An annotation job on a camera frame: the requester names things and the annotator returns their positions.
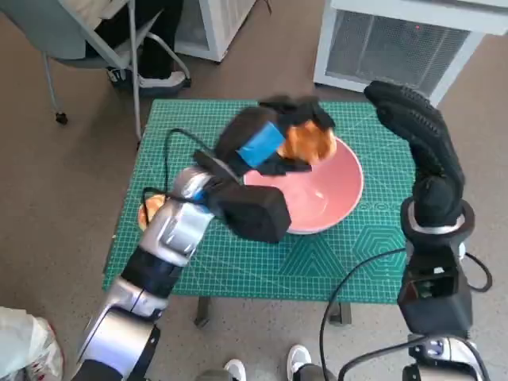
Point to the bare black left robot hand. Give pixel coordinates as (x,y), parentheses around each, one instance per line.
(246,131)

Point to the braided toy bread loaf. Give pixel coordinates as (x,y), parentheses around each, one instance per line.
(305,143)

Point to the pink bowl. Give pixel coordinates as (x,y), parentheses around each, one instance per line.
(317,190)

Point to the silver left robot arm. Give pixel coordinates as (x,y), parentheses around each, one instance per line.
(174,226)

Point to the round toy bread bun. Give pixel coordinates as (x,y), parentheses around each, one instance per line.
(152,204)

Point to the small white mesh cabinet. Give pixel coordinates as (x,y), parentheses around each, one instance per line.
(214,28)

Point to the person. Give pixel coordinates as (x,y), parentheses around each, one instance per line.
(158,43)

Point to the green cutting mat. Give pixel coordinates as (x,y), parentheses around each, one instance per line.
(238,270)

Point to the large white mesh cabinet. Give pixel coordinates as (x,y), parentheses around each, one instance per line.
(397,51)

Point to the black table leg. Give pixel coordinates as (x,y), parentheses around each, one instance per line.
(341,315)
(202,311)

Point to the grey office chair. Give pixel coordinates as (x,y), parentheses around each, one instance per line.
(43,31)

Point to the white shoe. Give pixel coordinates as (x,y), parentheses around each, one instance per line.
(236,371)
(298,359)

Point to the white plastic bag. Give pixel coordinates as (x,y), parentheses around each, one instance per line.
(24,345)

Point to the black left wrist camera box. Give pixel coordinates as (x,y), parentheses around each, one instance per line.
(254,214)

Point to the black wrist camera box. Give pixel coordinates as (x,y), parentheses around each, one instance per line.
(436,313)
(254,214)

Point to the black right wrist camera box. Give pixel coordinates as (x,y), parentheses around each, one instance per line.
(436,313)

